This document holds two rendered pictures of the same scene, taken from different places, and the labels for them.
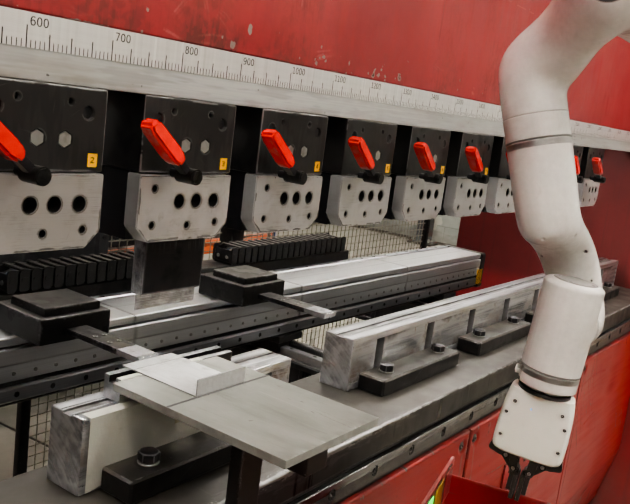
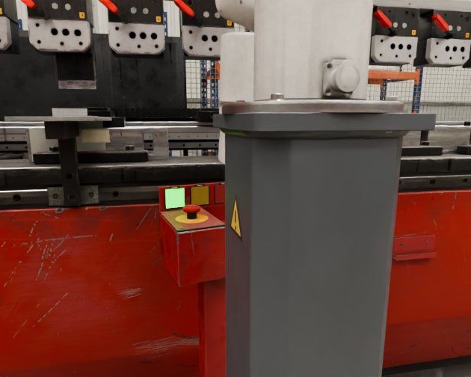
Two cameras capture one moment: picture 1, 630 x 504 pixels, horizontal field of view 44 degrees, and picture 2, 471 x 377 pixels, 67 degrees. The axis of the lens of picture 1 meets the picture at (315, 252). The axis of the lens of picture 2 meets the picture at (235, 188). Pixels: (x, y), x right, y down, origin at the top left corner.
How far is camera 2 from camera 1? 109 cm
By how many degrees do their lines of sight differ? 44
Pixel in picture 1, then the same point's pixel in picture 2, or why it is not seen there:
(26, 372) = not seen: hidden behind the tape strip
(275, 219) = (127, 46)
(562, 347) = (223, 78)
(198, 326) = (183, 132)
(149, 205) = (35, 32)
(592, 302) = (233, 40)
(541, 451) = not seen: hidden behind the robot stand
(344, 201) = (188, 40)
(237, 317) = (211, 132)
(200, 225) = (71, 44)
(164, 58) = not seen: outside the picture
